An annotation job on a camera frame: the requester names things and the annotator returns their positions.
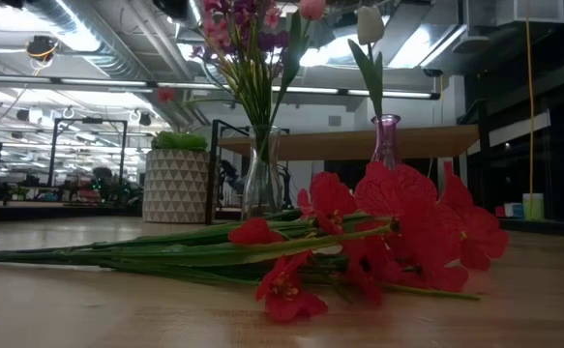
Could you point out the clear glass vase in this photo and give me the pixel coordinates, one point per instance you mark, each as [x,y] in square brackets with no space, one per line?
[262,183]

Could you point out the pink glass vase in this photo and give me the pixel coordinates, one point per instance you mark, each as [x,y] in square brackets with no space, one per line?
[386,142]

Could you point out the red artificial flower bunch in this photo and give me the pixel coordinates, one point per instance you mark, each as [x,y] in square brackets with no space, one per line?
[407,217]

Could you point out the purple artificial flower bunch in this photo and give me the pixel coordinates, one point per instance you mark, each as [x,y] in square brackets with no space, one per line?
[267,41]

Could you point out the pink artificial blossom bunch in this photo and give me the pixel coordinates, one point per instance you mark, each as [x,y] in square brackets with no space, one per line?
[216,29]

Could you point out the pink artificial tulip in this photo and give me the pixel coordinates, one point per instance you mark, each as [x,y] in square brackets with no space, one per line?
[312,7]

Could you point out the white artificial tulip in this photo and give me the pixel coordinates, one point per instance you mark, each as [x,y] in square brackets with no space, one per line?
[370,24]

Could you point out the succulent in patterned pot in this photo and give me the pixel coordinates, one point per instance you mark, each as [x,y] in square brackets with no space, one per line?
[175,183]

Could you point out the long ceiling light bar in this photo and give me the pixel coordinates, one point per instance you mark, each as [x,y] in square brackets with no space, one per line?
[93,82]

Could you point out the blue and white box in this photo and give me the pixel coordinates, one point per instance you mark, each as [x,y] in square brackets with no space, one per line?
[513,211]

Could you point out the yellow-green container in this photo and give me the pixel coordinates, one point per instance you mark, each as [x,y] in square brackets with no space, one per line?
[534,207]

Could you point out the black background metal frame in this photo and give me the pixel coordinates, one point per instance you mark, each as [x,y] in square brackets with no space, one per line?
[53,150]

